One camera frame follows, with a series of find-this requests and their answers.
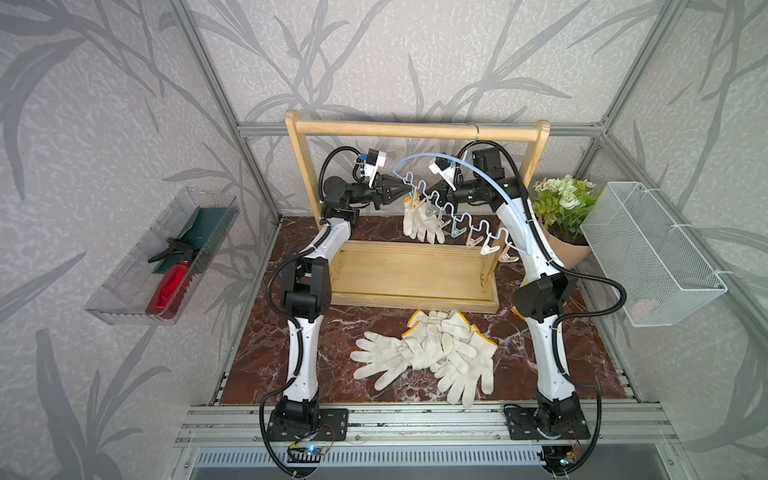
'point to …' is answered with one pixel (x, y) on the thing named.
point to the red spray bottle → (170, 290)
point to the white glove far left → (384, 355)
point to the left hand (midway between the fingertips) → (406, 194)
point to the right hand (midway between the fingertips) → (423, 194)
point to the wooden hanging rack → (439, 276)
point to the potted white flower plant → (560, 205)
